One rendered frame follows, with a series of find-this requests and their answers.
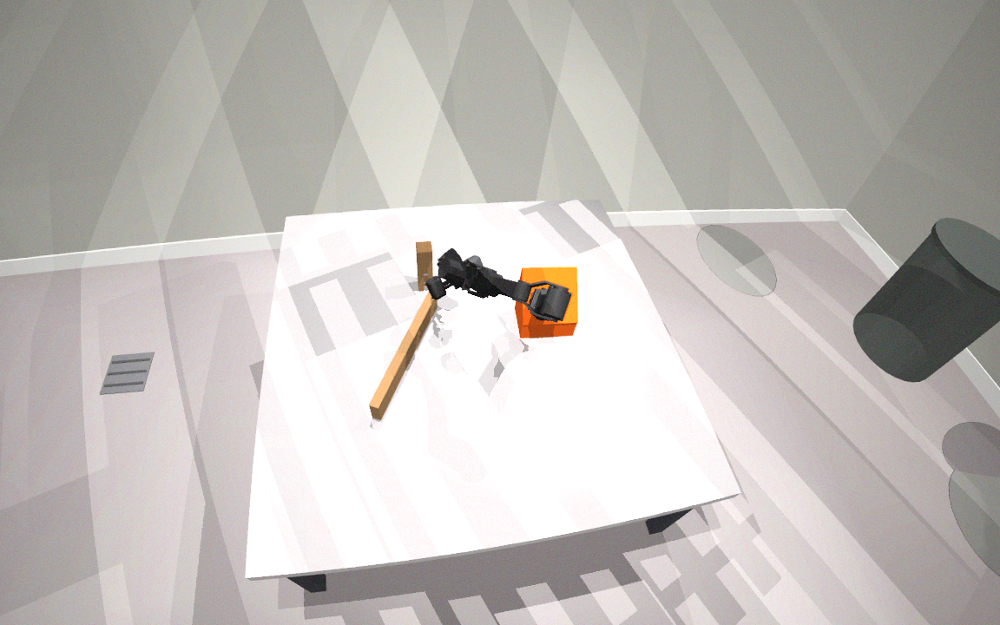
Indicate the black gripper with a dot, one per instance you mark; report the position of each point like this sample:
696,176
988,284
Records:
437,288

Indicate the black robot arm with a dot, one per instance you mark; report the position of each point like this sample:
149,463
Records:
545,304

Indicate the wooden post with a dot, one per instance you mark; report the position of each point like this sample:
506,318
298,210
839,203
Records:
424,253

